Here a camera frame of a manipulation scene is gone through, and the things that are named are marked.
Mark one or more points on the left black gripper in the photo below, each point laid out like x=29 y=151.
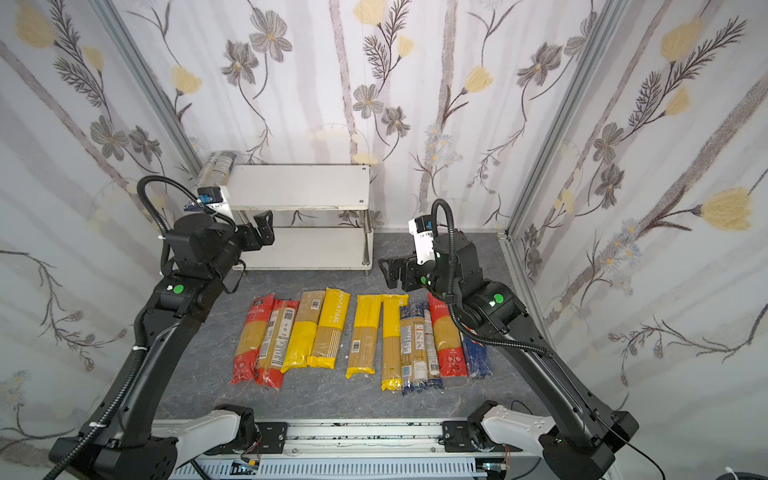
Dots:
x=251 y=233

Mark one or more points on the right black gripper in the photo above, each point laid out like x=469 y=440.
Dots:
x=402 y=272

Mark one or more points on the clear grey labelled spaghetti bag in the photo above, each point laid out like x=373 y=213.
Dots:
x=217 y=169

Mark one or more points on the yellow spaghetti bag barcode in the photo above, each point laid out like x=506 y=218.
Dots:
x=364 y=337

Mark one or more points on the yellow Pastatime spaghetti bag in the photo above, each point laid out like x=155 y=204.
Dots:
x=329 y=329

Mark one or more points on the yellow band spaghetti bag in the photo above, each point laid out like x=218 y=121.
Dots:
x=304 y=330

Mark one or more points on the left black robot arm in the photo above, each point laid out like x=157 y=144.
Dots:
x=117 y=441

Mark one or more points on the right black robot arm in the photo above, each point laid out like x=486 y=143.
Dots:
x=580 y=435

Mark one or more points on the white two-tier shelf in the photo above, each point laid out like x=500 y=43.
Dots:
x=312 y=189

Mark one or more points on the long yellow spaghetti bag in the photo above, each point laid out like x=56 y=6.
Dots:
x=391 y=343

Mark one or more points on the blue gold spaghetti bag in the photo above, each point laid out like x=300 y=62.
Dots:
x=419 y=361

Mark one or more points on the red Barilla spaghetti bag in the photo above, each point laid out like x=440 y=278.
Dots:
x=448 y=343

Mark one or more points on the red spaghetti bag far left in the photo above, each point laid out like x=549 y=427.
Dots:
x=251 y=338

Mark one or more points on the blue Barilla spaghetti box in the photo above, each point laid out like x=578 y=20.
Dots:
x=477 y=358

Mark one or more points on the red spaghetti bag white label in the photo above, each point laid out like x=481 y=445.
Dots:
x=274 y=345

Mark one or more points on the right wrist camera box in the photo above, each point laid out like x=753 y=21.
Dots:
x=421 y=230

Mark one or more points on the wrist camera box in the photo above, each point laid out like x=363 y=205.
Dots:
x=421 y=230
x=214 y=197

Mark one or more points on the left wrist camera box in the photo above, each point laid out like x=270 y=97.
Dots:
x=214 y=197

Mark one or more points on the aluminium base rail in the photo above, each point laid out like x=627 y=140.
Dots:
x=505 y=446

